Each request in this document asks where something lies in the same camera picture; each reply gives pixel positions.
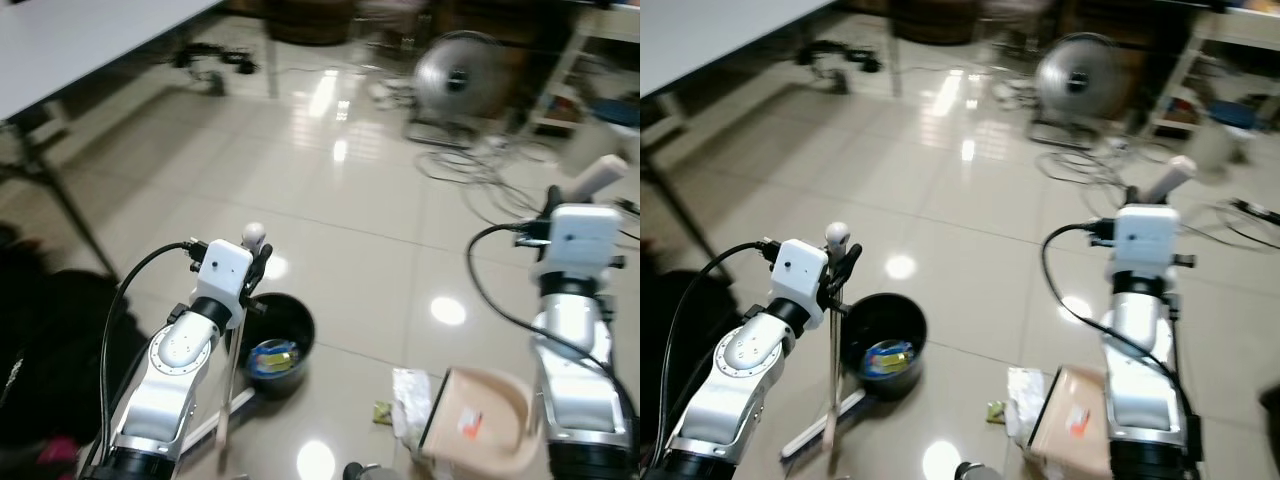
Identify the round metal floor fan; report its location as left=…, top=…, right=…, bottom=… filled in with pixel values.
left=405, top=30, right=533, bottom=149
left=1030, top=32, right=1143, bottom=153

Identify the black device on floor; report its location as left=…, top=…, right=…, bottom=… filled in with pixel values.
left=172, top=44, right=261, bottom=97
left=798, top=38, right=883, bottom=83

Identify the blue yellow snack packet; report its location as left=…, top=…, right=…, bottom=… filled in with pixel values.
left=249, top=339, right=302, bottom=379
left=864, top=340, right=917, bottom=379

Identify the black round waste bin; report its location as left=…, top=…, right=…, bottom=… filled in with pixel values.
left=838, top=292, right=929, bottom=403
left=234, top=292, right=317, bottom=403

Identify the blue lidded white bucket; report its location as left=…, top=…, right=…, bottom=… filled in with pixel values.
left=1192, top=100, right=1263, bottom=181
left=560, top=98, right=641, bottom=179

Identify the black table leg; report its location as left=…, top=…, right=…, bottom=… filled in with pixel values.
left=0, top=112, right=123, bottom=283
left=640, top=95, right=723, bottom=276

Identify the black bag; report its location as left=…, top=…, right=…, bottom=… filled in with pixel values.
left=640, top=245, right=746, bottom=451
left=0, top=222, right=153, bottom=453

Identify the white storage shelf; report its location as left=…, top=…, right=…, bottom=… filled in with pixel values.
left=528, top=5, right=641, bottom=139
left=1148, top=8, right=1280, bottom=141

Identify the crumpled white wrapper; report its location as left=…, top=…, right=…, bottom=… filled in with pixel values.
left=1006, top=366, right=1049, bottom=441
left=391, top=367, right=437, bottom=445

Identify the white folding table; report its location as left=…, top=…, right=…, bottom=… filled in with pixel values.
left=0, top=0, right=225, bottom=123
left=640, top=0, right=839, bottom=101

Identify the pink cloth item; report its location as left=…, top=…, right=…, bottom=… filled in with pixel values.
left=36, top=436, right=85, bottom=471

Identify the brown round basket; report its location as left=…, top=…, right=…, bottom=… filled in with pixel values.
left=262, top=0, right=359, bottom=47
left=888, top=0, right=983, bottom=47

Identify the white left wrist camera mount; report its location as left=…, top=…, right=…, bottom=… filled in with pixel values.
left=768, top=238, right=831, bottom=327
left=190, top=240, right=253, bottom=327

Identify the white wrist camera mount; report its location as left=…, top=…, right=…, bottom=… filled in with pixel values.
left=1110, top=204, right=1183, bottom=293
left=538, top=204, right=624, bottom=293
left=768, top=238, right=831, bottom=327
left=190, top=240, right=253, bottom=327

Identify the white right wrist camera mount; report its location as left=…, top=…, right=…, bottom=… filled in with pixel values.
left=1110, top=204, right=1183, bottom=293
left=538, top=204, right=624, bottom=293

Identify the tangled grey floor cable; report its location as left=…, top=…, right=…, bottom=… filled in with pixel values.
left=412, top=128, right=561, bottom=223
left=1035, top=130, right=1151, bottom=216

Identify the black floor cable with plug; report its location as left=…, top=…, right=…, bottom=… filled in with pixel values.
left=1195, top=198, right=1280, bottom=251
left=612, top=198, right=641, bottom=241

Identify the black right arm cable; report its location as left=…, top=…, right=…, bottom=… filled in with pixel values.
left=466, top=218, right=641, bottom=421
left=1040, top=218, right=1201, bottom=441

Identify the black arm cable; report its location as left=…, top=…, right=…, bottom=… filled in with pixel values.
left=1040, top=218, right=1201, bottom=441
left=466, top=218, right=641, bottom=421
left=664, top=238, right=791, bottom=471
left=98, top=238, right=209, bottom=471

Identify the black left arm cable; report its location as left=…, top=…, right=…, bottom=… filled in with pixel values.
left=98, top=238, right=209, bottom=471
left=664, top=238, right=791, bottom=471

